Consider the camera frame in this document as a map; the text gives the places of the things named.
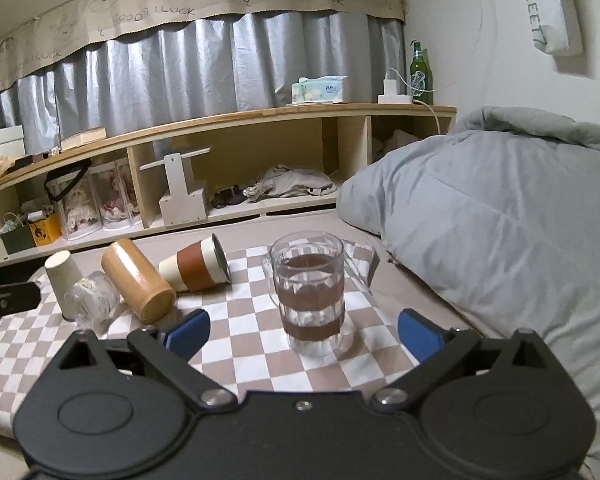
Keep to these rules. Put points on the brown white checkered cloth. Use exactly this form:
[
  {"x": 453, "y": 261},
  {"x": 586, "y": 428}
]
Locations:
[{"x": 250, "y": 325}]

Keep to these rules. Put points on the clear glass mug brown bands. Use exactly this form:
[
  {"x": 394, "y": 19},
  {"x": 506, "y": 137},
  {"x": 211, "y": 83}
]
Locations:
[{"x": 308, "y": 300}]

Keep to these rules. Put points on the crumpled light cloth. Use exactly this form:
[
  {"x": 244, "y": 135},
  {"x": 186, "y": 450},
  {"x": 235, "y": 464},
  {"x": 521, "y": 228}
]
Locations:
[{"x": 395, "y": 144}]

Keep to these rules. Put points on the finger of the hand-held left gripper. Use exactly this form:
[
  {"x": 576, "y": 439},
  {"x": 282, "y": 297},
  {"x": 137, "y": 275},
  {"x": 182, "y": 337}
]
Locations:
[{"x": 10, "y": 297}]

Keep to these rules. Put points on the white cup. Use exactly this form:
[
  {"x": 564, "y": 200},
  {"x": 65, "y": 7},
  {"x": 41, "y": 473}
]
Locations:
[{"x": 62, "y": 275}]

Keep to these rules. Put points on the brown and cream cup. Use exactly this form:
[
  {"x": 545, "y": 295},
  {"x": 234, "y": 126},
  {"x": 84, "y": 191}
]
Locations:
[{"x": 195, "y": 265}]

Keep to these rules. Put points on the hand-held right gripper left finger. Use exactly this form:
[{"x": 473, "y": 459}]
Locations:
[{"x": 187, "y": 334}]

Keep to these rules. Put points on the clear doll display case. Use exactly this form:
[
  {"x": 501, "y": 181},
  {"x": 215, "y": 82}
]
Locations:
[
  {"x": 117, "y": 200},
  {"x": 80, "y": 210}
]

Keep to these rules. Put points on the white wooden stand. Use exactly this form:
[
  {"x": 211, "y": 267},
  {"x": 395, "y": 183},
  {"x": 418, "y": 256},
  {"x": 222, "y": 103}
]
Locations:
[{"x": 180, "y": 195}]

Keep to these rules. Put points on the white charger plug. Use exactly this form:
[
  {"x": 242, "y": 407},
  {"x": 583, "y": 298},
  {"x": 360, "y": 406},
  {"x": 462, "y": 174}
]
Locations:
[{"x": 391, "y": 86}]

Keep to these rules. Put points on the flat wooden box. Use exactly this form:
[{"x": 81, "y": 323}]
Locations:
[{"x": 82, "y": 139}]

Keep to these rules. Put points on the yellow box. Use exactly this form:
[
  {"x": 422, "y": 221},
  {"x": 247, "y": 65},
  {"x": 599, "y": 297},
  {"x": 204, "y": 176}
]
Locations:
[{"x": 45, "y": 230}]

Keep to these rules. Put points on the green glass bottle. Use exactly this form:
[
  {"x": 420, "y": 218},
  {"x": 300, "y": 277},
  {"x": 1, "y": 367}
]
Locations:
[{"x": 421, "y": 77}]

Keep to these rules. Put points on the wooden shelf unit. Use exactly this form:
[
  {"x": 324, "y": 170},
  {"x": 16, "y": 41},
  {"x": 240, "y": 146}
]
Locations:
[{"x": 230, "y": 121}]

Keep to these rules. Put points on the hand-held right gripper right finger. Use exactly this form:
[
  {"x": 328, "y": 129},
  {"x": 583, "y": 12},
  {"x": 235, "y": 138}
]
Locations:
[{"x": 420, "y": 336}]

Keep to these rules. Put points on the white storage box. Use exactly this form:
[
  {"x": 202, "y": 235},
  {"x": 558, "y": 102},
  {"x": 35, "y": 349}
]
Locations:
[{"x": 0, "y": 152}]

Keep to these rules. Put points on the tan wooden cup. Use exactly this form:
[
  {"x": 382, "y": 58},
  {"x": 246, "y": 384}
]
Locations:
[{"x": 135, "y": 280}]

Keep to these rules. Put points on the tissue pack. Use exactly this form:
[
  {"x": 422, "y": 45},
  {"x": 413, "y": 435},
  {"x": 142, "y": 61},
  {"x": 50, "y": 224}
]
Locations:
[{"x": 320, "y": 91}]

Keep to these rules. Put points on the silver grey curtain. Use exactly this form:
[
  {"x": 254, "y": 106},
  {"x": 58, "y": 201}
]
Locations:
[{"x": 180, "y": 70}]

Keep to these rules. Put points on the grey duvet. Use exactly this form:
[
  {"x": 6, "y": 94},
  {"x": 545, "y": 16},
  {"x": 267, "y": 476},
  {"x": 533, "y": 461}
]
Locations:
[{"x": 480, "y": 210}]

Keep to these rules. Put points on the grey clothes pile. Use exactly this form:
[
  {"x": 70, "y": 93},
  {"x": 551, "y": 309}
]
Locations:
[{"x": 295, "y": 182}]

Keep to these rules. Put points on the black small item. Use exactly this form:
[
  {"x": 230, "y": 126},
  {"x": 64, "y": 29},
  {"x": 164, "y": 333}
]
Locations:
[{"x": 230, "y": 196}]

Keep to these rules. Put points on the clear glass cup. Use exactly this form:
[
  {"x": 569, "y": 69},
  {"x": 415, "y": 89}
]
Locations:
[{"x": 95, "y": 300}]

